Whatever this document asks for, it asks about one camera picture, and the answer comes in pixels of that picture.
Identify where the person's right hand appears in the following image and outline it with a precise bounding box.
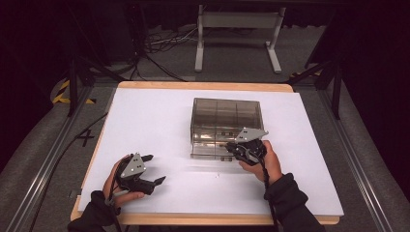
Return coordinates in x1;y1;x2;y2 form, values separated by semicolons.
238;139;283;186

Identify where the white paper sheet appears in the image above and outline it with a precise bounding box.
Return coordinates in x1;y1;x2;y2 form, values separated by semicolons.
77;87;344;217

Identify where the person's left hand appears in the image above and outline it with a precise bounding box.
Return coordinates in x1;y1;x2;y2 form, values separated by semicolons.
102;154;146;208

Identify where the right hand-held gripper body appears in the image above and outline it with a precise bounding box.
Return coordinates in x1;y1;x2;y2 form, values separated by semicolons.
233;127;269;167

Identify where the bundle of floor cables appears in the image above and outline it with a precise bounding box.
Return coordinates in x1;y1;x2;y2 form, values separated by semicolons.
143;27;199;54

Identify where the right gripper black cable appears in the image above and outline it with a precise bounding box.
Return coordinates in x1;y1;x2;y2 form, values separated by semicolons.
245;144;280;232

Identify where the wooden table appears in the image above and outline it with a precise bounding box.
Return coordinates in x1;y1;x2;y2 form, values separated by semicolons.
70;80;341;226

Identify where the black floor cable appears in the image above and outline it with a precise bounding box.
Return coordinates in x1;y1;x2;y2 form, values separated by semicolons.
28;111;109;232

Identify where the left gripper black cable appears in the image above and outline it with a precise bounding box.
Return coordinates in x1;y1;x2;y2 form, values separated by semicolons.
107;159;124;232

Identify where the yellow black hazard tape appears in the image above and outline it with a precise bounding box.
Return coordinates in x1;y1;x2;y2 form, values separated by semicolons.
51;79;97;105

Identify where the transparent grey drawer cabinet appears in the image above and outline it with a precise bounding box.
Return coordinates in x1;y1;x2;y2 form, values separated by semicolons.
190;97;265;162

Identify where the aluminium floor rail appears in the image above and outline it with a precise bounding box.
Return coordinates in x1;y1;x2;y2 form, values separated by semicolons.
5;85;95;232
317;88;395;232

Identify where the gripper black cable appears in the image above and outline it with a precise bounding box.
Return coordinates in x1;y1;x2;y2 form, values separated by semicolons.
245;144;280;232
107;159;124;232

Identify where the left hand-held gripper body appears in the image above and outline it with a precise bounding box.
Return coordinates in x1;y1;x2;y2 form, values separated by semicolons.
115;153;156;196

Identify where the black metal stand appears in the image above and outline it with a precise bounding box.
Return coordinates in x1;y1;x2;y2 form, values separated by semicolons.
66;54;128;118
282;57;343;121

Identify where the white metal desk frame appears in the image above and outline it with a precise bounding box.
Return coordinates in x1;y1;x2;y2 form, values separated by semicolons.
193;4;287;74

